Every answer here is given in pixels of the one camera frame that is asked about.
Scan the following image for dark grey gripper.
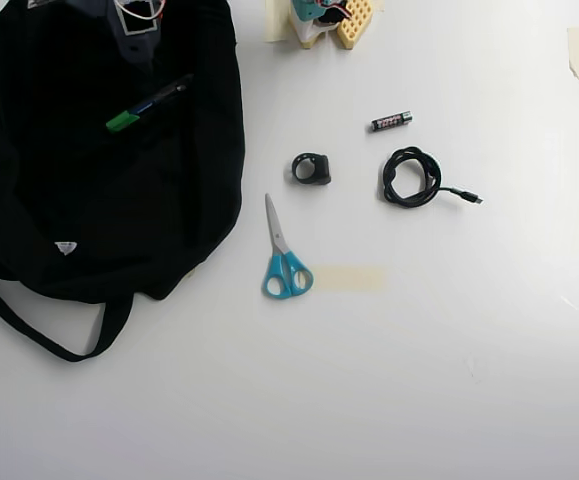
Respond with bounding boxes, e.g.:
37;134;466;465
104;0;165;72

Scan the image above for green capped black marker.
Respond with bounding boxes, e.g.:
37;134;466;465
104;73;196;134

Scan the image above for black fabric bag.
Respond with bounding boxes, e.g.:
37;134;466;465
0;0;247;364

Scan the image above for yellow perforated base block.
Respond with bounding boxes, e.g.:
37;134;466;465
335;0;375;52

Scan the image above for black AAA battery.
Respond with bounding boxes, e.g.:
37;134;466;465
369;110;415;136

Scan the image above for wide beige masking tape strip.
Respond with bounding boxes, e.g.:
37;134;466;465
313;265;389;293

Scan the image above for red white black servo wire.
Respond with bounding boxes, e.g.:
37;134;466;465
115;0;166;22

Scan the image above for teal robot base bracket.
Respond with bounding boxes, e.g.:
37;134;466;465
290;0;323;22

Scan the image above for black plastic ring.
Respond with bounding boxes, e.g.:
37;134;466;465
289;151;332;187

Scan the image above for blue handled scissors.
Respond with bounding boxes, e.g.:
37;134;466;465
260;192;316;301

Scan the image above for coiled black USB cable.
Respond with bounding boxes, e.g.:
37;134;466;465
381;145;485;210

